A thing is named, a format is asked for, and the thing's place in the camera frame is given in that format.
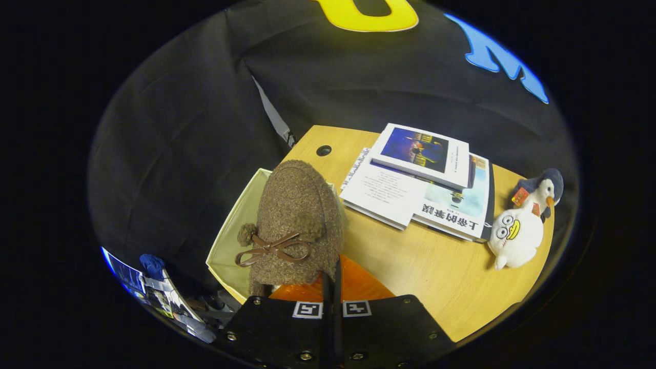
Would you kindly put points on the blue crumpled cloth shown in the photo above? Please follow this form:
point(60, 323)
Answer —
point(151, 265)

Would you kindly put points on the white book with text cover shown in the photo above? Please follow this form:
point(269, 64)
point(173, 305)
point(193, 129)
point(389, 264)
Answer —
point(384, 192)

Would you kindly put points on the black book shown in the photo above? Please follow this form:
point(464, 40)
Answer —
point(489, 205)

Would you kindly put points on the green fabric storage box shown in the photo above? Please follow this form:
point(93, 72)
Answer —
point(230, 251)

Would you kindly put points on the brown fuzzy shoe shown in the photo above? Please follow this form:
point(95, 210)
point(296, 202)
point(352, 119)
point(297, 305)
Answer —
point(297, 205)

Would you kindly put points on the white duck plush toy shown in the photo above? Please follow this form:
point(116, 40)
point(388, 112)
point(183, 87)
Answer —
point(520, 241)

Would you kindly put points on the penguin plush toy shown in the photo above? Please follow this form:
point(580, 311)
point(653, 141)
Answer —
point(551, 187)

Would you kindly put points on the white book with night photo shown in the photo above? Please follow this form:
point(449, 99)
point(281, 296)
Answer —
point(456, 164)

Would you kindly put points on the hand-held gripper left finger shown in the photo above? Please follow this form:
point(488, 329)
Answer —
point(277, 333)

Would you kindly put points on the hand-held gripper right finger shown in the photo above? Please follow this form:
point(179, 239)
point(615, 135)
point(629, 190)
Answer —
point(389, 333)

